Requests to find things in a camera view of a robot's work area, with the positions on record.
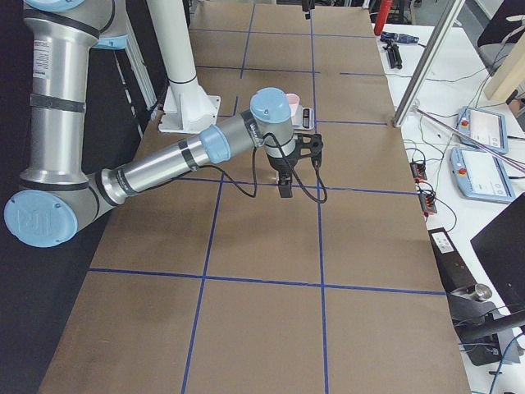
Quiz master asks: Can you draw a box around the white grabber stick tool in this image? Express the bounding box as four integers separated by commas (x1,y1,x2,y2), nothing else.
411,104,525,173

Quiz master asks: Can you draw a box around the red bottle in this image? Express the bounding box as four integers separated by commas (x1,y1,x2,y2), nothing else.
374,0,392,36

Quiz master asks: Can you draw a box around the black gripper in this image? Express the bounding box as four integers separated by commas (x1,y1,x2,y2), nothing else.
267,154,296,198

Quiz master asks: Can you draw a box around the blue teach pendant far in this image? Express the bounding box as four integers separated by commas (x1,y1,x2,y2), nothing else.
457,107,509,154

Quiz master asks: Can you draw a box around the black clamp with metal knob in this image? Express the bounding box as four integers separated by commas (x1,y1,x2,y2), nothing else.
447,285,524,366

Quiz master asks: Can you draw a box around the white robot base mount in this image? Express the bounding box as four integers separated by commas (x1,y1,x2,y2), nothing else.
147,0,221,134

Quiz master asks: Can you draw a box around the aluminium frame post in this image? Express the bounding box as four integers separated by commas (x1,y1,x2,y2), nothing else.
392,0,465,127

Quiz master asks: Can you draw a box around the pink plastic cup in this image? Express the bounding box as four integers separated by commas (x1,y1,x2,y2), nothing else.
285,93,300,117

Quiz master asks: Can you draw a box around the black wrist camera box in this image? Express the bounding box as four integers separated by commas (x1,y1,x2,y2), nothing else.
294,133,323,170

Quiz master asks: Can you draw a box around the blue folded umbrella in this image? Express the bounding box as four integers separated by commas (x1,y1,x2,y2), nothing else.
380,31,419,44

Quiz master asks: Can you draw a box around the black box with label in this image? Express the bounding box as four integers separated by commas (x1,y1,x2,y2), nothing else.
428,227,477,293

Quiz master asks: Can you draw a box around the black folded tripod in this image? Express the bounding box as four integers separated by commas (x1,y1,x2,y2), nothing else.
384,40,403,70

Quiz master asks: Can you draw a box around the silver digital kitchen scale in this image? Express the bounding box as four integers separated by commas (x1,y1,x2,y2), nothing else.
291,105,315,131

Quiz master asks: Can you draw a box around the blue teach pendant near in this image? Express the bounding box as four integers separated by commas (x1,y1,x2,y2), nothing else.
450,147,516,204

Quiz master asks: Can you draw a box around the brown paper table cover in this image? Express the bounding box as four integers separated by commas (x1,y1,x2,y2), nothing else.
39,2,470,393

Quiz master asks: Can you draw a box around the blue teach pendant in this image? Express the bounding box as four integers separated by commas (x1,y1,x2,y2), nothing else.
457,107,509,154
450,147,516,204

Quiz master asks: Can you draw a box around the black monitor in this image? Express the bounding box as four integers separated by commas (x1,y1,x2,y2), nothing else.
471,195,525,312

